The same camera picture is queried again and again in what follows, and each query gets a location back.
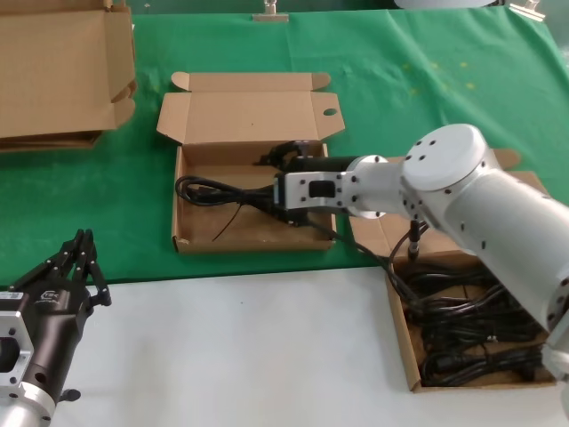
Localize stack of flat cardboard boxes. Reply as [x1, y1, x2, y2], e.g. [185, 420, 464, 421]
[0, 0, 137, 141]

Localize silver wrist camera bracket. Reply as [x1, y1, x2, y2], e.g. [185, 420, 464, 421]
[0, 309, 36, 393]
[272, 170, 356, 211]

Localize green tablecloth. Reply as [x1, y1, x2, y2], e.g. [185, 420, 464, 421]
[0, 6, 569, 286]

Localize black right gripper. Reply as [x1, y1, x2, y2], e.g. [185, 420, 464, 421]
[252, 140, 362, 228]

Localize flattened cardboard box stack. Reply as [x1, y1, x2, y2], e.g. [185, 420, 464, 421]
[0, 130, 103, 154]

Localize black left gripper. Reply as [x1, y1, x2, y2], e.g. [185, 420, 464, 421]
[7, 229, 113, 403]

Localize open brown cardboard mailer box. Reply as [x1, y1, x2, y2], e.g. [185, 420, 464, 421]
[155, 71, 347, 255]
[342, 149, 559, 394]

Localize metal tablecloth clip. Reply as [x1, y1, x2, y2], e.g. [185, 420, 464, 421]
[252, 0, 291, 23]
[508, 0, 548, 21]

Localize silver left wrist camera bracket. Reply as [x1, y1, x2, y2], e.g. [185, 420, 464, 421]
[0, 309, 36, 393]

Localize black power cable bundle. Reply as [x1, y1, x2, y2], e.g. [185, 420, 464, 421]
[174, 174, 285, 244]
[399, 265, 546, 346]
[419, 344, 555, 389]

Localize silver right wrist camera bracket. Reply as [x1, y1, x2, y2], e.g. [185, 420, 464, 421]
[272, 170, 356, 211]

